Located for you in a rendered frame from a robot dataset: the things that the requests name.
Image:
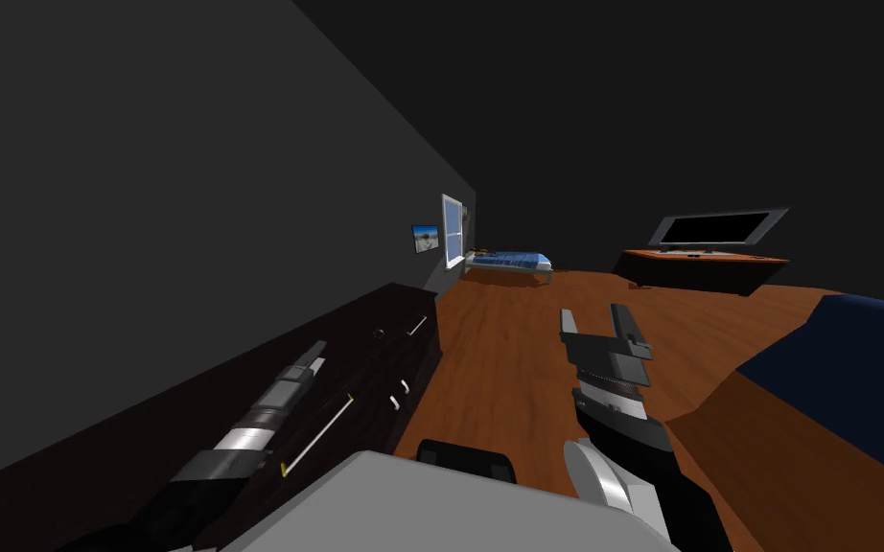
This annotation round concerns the large blue bed wooden frame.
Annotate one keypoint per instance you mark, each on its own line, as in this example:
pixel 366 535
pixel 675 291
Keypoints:
pixel 848 383

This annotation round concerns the grey framed black television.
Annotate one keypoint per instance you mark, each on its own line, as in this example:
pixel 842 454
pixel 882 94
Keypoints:
pixel 714 228

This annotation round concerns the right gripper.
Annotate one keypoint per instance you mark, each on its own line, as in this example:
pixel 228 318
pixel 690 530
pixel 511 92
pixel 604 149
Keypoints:
pixel 607 359

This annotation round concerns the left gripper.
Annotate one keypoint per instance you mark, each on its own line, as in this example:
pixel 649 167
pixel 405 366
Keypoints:
pixel 282 395

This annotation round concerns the dark wooden dresser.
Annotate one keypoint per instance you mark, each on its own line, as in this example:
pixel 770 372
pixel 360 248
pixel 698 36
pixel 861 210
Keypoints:
pixel 135 429

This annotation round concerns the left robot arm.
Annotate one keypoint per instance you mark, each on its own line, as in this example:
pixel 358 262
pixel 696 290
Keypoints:
pixel 204 479

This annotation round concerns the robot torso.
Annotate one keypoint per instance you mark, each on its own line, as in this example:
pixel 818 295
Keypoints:
pixel 442 514

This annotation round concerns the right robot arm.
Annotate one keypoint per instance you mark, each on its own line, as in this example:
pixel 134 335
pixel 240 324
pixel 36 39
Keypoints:
pixel 630 448

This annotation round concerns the small bed with blue cover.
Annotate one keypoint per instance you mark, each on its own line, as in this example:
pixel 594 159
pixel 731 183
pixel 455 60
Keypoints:
pixel 511 261

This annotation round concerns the white framed window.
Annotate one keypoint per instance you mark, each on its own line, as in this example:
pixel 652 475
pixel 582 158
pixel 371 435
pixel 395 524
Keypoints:
pixel 453 230

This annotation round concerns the framed landscape picture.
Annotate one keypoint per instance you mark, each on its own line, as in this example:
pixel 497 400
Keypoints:
pixel 425 238

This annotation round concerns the brown topped television stand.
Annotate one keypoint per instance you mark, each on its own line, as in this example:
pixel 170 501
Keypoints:
pixel 695 272

